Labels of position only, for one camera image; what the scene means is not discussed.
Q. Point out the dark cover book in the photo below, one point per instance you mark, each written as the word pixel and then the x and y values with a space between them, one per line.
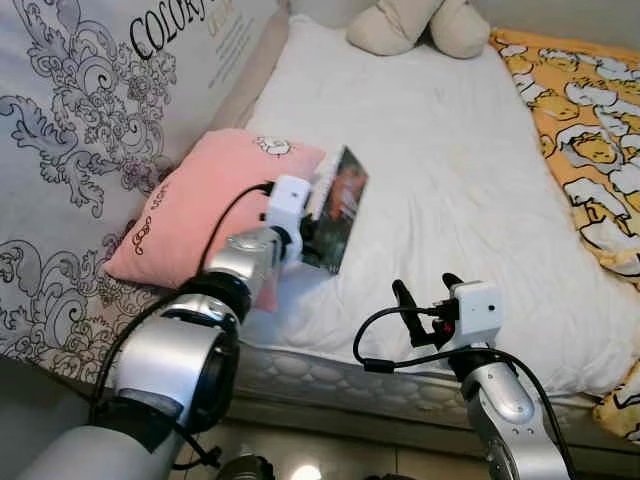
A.
pixel 345 200

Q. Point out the pink printed pillow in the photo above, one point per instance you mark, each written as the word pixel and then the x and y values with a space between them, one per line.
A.
pixel 200 200

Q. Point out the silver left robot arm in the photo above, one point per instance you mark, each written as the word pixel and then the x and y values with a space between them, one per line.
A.
pixel 170 370

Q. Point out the white bed sheet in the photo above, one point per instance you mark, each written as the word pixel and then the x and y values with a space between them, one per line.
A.
pixel 450 200

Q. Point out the grey quilted mattress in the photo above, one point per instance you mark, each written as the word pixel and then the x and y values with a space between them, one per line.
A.
pixel 330 385

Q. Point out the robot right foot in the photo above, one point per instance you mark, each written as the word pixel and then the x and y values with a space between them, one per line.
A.
pixel 385 477

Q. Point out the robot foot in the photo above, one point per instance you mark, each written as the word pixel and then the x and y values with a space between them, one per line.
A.
pixel 245 467
pixel 385 477

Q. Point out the yellow egg print blanket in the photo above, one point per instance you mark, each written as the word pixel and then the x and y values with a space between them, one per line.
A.
pixel 590 130

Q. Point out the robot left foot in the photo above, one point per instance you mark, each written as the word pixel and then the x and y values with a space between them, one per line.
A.
pixel 245 467

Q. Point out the beige plush toy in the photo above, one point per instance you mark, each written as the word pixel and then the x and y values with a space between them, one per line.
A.
pixel 400 30

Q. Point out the grey floral print cloth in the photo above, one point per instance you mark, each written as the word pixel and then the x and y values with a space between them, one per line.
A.
pixel 80 120

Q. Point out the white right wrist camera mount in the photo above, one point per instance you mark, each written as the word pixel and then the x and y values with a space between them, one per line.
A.
pixel 478 312

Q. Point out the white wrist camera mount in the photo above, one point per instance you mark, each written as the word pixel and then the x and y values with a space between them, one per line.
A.
pixel 290 200
pixel 478 312

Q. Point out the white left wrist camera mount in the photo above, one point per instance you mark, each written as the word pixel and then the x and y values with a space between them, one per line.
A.
pixel 290 200

